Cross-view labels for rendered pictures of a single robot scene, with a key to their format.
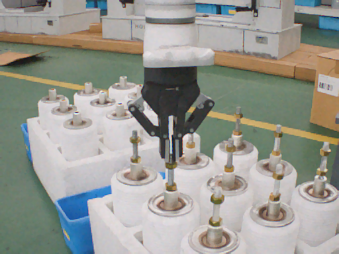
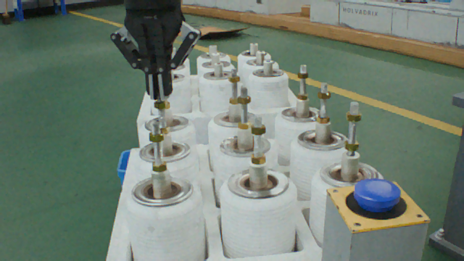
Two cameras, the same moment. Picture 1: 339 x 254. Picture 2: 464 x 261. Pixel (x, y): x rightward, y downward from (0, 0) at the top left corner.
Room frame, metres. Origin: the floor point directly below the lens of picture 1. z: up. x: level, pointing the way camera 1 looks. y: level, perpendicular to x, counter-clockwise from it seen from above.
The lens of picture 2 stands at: (0.09, -0.35, 0.51)
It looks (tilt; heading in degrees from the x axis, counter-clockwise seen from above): 21 degrees down; 26
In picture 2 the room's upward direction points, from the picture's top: 2 degrees counter-clockwise
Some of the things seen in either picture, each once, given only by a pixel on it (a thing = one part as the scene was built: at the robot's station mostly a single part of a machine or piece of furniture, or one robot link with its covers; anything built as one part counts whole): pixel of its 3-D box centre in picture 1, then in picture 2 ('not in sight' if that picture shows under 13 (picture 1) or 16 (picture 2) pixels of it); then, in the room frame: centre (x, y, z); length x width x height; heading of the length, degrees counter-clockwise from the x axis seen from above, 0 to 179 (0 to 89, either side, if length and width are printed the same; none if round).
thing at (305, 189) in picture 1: (318, 192); (349, 175); (0.60, -0.26, 0.25); 0.08 x 0.08 x 0.01
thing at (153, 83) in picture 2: (166, 149); (154, 85); (0.58, 0.01, 0.35); 0.02 x 0.01 x 0.04; 11
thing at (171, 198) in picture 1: (171, 198); (164, 143); (0.58, 0.00, 0.26); 0.02 x 0.02 x 0.03
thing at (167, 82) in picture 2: (183, 139); (171, 77); (0.58, -0.02, 0.36); 0.03 x 0.01 x 0.05; 101
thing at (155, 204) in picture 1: (171, 204); (164, 151); (0.58, 0.00, 0.25); 0.08 x 0.08 x 0.01
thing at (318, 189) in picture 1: (319, 186); (349, 166); (0.60, -0.26, 0.26); 0.02 x 0.02 x 0.03
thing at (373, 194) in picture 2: not in sight; (376, 197); (0.44, -0.32, 0.32); 0.04 x 0.04 x 0.02
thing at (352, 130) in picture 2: (323, 163); (352, 132); (0.60, -0.26, 0.31); 0.01 x 0.01 x 0.08; 21
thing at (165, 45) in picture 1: (173, 37); not in sight; (0.56, 0.00, 0.52); 0.11 x 0.09 x 0.06; 11
